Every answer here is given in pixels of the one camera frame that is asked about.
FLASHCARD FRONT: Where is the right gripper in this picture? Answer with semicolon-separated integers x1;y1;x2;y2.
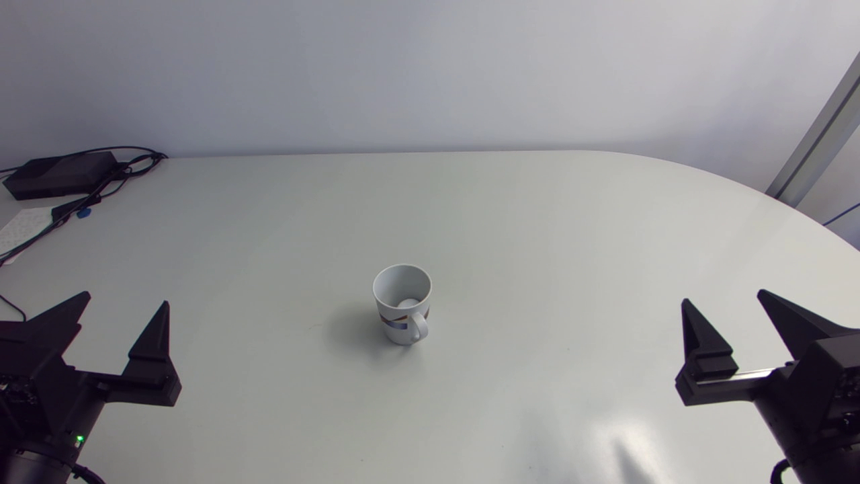
675;290;860;471

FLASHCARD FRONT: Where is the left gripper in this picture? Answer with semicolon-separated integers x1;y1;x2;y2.
0;291;182;466

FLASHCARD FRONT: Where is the white paper sheet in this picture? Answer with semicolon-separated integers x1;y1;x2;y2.
0;206;56;255

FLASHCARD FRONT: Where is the black power brick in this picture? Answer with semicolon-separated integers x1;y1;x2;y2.
3;151;120;201

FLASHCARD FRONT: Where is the white mug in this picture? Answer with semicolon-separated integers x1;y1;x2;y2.
373;264;432;346

